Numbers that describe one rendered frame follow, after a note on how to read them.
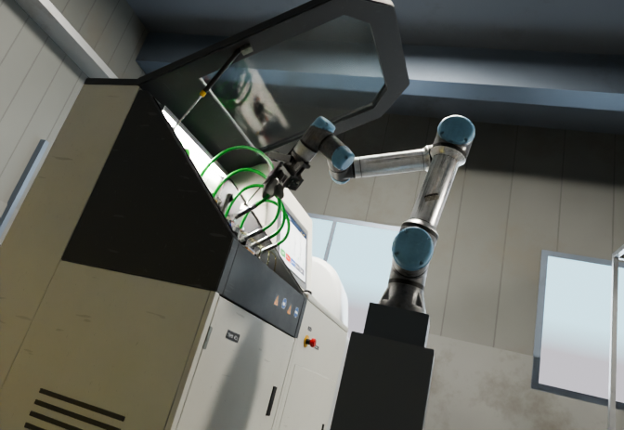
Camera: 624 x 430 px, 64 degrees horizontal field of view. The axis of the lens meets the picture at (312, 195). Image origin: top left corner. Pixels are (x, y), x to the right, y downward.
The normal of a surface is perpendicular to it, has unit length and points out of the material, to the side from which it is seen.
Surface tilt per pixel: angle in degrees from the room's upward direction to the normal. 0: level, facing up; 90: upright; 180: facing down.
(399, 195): 90
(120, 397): 90
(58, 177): 90
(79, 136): 90
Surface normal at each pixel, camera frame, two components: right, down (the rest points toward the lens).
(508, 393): -0.22, -0.42
